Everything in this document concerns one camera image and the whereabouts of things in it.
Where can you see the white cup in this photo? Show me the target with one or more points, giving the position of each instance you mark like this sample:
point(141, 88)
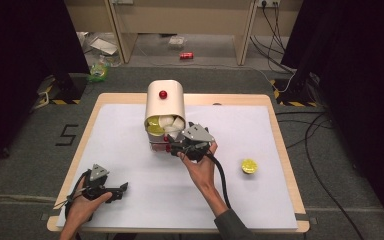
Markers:
point(172, 131)
point(166, 120)
point(179, 124)

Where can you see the black stand base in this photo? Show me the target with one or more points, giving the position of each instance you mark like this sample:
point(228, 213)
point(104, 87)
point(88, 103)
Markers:
point(67, 89)
point(293, 95)

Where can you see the white wall socket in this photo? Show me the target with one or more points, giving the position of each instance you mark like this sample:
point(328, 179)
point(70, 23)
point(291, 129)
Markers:
point(268, 2)

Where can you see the person's left hand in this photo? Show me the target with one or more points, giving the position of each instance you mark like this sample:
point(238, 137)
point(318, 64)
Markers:
point(80, 211)

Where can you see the white table mat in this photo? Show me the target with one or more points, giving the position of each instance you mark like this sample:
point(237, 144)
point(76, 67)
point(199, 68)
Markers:
point(140, 186)

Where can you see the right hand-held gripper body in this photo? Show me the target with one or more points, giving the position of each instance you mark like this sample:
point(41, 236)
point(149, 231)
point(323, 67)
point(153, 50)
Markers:
point(196, 140)

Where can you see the green plastic bag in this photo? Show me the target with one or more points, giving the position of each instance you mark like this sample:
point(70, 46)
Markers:
point(98, 71)

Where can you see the black curtain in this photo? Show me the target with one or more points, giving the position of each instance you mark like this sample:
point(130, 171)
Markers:
point(356, 83)
point(16, 66)

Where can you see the white plastic wrapping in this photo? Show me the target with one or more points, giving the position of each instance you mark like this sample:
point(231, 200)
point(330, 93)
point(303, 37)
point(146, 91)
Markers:
point(100, 45)

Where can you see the clear plastic packet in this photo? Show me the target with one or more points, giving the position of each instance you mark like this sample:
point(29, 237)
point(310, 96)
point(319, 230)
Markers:
point(176, 41)

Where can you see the cream bin with red knob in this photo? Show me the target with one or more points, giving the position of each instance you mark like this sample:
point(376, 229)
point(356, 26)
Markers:
point(165, 103)

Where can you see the yellow-lid jelly cup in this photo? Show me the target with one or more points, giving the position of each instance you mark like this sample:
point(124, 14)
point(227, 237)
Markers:
point(152, 121)
point(249, 166)
point(155, 130)

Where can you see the beige wooden desk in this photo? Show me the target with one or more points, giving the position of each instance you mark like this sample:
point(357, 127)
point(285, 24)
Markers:
point(180, 16)

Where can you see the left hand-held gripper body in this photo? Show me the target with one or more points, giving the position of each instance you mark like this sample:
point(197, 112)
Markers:
point(96, 185)

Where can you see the red drink can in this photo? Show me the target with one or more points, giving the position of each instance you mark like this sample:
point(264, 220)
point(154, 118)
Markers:
point(186, 55)

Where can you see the person's right hand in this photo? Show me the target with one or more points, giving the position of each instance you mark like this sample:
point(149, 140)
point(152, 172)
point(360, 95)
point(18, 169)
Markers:
point(201, 173)

